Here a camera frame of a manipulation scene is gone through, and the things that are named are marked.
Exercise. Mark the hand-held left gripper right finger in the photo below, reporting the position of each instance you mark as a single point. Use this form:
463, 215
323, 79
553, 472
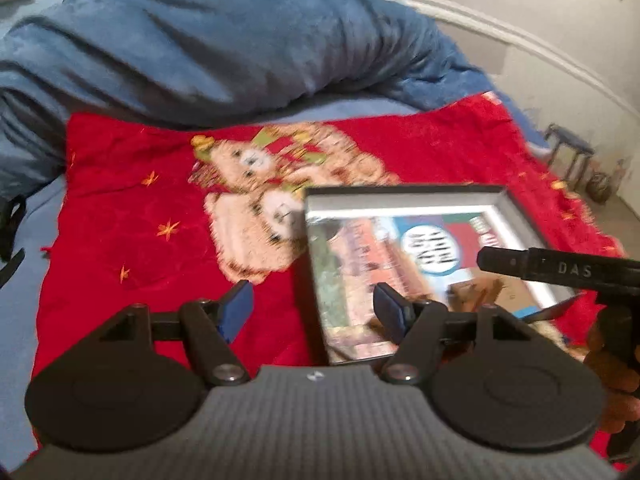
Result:
391, 316

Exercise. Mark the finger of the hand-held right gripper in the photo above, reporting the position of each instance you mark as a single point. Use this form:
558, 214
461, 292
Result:
550, 267

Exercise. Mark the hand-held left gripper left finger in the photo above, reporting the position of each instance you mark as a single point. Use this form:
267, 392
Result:
235, 310

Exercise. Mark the person's right hand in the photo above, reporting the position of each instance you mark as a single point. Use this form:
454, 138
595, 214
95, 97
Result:
617, 385

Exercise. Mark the dark pot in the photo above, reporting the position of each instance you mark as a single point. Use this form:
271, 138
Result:
599, 184

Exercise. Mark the red teddy bear blanket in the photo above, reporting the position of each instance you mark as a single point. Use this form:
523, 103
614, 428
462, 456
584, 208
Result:
150, 230

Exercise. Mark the small grey stool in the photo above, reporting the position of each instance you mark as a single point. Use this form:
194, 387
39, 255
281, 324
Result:
570, 152

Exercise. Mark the light blue bed sheet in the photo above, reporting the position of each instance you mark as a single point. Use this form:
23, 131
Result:
25, 310

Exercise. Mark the blue plush duvet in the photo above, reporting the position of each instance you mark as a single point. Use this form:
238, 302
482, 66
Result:
210, 45

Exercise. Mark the white bed frame rail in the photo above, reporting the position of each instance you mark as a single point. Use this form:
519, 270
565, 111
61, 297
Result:
500, 27

